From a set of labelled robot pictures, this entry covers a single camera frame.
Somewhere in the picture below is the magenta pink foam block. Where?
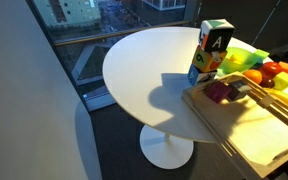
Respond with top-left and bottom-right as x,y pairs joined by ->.
206,81 -> 233,104

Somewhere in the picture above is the dark navy foam block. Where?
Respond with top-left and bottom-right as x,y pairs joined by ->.
227,79 -> 253,102

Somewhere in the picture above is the light wooden crate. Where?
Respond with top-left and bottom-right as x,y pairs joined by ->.
181,71 -> 288,179

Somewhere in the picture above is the green foam block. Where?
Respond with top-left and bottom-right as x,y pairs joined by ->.
252,48 -> 271,64

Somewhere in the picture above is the lime yellow foam block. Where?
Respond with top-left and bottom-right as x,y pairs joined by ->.
272,71 -> 288,92

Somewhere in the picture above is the orange foam block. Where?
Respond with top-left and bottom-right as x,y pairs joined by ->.
278,61 -> 288,75

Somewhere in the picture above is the soft cube with letter D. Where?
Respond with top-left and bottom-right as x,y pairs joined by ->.
187,63 -> 218,87

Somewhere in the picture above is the wooden window handrail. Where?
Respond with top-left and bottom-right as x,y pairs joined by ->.
53,20 -> 192,47

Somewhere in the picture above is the orange green soft picture cube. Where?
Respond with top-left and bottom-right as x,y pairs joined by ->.
192,45 -> 228,73

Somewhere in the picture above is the soft picture cube with zebra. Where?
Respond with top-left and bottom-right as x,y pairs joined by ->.
198,18 -> 236,53

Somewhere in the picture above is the green plastic bowl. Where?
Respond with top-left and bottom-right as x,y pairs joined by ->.
216,46 -> 259,75

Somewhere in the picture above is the yellow toy lemon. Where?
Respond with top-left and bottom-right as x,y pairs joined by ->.
229,54 -> 247,65

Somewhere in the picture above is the toy orange fruit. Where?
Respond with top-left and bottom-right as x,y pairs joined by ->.
243,68 -> 263,85

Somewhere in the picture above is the dark purple toy plum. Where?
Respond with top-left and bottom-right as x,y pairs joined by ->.
260,77 -> 276,89

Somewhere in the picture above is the red tomato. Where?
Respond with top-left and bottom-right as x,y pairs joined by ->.
258,61 -> 284,79

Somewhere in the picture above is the white table pedestal base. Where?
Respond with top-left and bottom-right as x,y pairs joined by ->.
139,123 -> 195,170

